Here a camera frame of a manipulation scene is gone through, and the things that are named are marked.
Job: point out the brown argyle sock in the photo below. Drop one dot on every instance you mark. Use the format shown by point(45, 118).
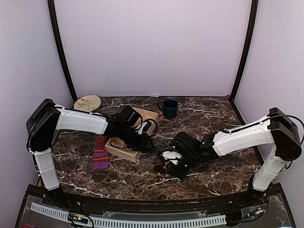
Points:
point(164, 167)

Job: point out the left black frame post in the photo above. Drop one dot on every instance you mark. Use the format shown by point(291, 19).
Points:
point(60, 49)

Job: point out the wooden compartment tray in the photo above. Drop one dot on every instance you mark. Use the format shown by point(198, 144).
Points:
point(117, 147)

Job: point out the black frame post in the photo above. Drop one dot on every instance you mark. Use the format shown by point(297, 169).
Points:
point(246, 48)
point(60, 49)

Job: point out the dark blue mug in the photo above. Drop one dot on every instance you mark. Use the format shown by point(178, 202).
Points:
point(169, 108)

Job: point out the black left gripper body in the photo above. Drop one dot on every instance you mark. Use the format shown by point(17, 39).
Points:
point(144, 141)

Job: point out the right black frame post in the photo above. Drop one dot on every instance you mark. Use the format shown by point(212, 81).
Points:
point(246, 48)

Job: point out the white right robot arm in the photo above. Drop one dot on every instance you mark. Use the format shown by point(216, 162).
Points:
point(276, 129)

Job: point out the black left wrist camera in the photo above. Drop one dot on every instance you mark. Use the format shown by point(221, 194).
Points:
point(130, 116)

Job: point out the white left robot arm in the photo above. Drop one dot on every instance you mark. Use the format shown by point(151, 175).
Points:
point(50, 120)

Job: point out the purple striped sock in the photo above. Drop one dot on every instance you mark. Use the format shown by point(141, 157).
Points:
point(101, 158)

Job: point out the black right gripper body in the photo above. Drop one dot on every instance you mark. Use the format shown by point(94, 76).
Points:
point(175, 166)

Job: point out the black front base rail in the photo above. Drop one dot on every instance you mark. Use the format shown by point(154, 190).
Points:
point(217, 204)

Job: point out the white slotted cable duct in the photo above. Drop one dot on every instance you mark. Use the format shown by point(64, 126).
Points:
point(129, 220)

